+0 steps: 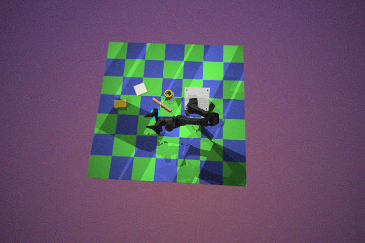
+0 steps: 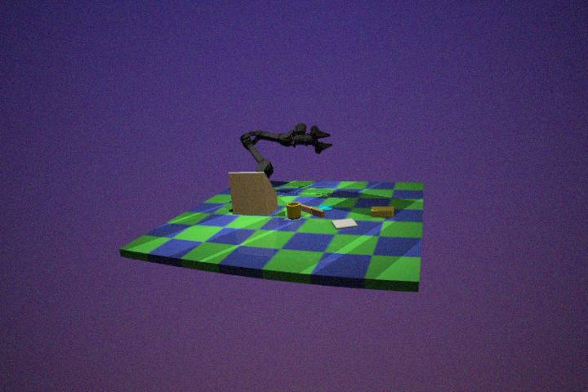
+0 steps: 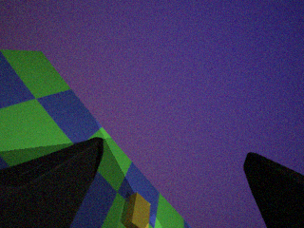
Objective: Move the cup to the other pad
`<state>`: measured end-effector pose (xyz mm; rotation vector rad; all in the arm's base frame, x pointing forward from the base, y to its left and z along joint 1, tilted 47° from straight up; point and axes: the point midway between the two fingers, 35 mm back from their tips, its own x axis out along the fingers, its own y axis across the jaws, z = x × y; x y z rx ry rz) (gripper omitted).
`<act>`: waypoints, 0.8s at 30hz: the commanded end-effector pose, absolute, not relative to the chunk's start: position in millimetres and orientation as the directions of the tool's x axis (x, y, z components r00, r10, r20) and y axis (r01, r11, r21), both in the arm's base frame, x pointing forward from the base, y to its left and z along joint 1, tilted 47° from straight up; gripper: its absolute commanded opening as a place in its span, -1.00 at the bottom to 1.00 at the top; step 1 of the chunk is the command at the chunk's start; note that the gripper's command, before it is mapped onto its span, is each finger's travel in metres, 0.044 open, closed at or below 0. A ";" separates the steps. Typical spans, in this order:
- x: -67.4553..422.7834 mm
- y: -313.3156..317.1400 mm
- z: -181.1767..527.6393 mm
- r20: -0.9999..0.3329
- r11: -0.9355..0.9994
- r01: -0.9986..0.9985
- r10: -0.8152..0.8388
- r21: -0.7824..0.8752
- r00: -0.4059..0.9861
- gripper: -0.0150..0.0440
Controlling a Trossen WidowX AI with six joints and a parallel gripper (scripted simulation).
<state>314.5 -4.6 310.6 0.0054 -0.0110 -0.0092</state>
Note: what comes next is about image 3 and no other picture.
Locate olive yellow block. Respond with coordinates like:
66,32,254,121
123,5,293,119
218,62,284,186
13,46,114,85
125,193,151,228

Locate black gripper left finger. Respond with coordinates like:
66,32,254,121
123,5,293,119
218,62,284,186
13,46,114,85
0,137,104,228

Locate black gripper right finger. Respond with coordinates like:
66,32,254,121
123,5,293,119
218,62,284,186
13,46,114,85
243,152,304,228

